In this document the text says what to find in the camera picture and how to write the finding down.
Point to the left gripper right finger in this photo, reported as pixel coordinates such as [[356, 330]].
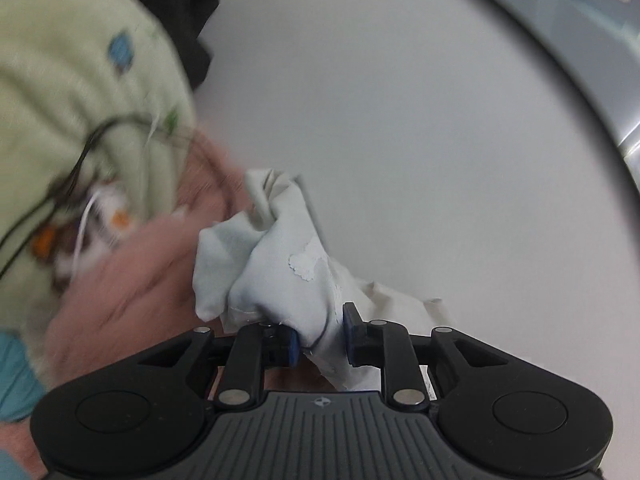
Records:
[[390, 348]]

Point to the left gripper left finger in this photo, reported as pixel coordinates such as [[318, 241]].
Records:
[[256, 348]]

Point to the white polo shirt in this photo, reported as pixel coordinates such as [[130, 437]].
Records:
[[268, 264]]

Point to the pink fluffy blanket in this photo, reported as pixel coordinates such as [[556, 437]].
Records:
[[122, 287]]

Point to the teal patterned bed sheet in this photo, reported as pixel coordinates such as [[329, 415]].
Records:
[[20, 392]]

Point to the light green plush blanket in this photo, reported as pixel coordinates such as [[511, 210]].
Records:
[[91, 83]]

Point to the framed gold leaf picture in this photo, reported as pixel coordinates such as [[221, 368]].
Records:
[[597, 41]]

